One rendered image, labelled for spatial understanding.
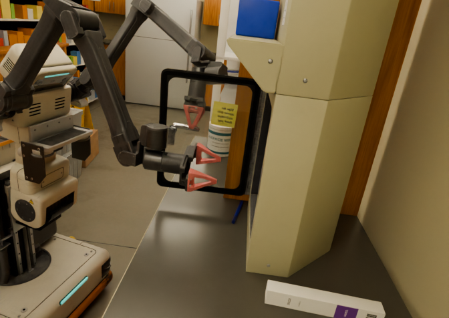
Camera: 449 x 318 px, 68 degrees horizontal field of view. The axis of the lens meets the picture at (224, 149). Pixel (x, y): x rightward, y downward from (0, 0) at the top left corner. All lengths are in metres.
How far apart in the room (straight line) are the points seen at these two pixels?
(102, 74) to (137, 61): 4.97
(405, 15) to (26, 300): 1.84
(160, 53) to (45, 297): 4.57
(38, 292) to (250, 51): 1.52
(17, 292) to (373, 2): 1.79
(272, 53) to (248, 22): 0.21
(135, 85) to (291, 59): 5.38
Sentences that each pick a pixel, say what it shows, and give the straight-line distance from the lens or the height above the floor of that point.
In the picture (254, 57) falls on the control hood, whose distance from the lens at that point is 0.70.
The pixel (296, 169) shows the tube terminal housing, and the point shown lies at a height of 1.25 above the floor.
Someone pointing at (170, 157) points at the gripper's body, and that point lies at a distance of 0.90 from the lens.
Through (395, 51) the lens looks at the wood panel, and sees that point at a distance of 1.15.
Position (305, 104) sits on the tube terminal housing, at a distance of 0.72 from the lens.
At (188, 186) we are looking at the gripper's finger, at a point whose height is 1.13.
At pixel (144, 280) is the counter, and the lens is 0.88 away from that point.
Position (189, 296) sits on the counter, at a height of 0.94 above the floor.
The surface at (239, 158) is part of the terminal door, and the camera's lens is 1.08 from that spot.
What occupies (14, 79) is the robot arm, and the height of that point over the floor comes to 1.31.
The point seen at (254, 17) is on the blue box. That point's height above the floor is 1.56.
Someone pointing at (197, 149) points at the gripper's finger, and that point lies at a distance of 0.94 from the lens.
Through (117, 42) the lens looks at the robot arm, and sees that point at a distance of 1.50.
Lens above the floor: 1.54
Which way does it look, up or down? 21 degrees down
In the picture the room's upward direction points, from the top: 7 degrees clockwise
